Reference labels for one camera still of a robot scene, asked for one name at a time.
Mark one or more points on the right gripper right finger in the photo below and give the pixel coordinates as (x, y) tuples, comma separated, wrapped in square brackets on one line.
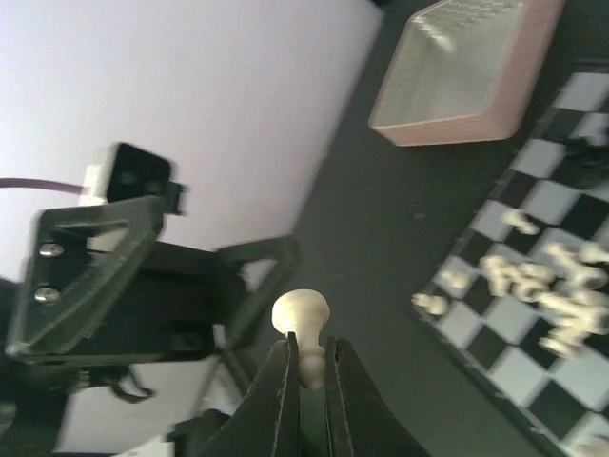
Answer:
[(358, 422)]

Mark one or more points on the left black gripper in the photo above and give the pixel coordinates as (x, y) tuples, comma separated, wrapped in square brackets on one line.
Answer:
[(83, 258)]

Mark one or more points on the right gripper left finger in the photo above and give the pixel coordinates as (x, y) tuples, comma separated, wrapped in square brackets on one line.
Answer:
[(267, 422)]

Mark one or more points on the white pawn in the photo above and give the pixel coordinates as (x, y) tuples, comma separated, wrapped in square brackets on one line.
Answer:
[(304, 312)]

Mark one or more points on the pile of white chess pieces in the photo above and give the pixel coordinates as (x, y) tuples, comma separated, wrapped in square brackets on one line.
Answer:
[(515, 281)]

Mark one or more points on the pile of black chess pieces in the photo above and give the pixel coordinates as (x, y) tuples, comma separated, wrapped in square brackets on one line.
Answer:
[(581, 150)]

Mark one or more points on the black and silver chessboard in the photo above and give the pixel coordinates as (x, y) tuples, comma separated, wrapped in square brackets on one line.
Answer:
[(563, 407)]

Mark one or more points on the pink square tin box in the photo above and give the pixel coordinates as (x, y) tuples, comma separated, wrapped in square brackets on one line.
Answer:
[(464, 72)]

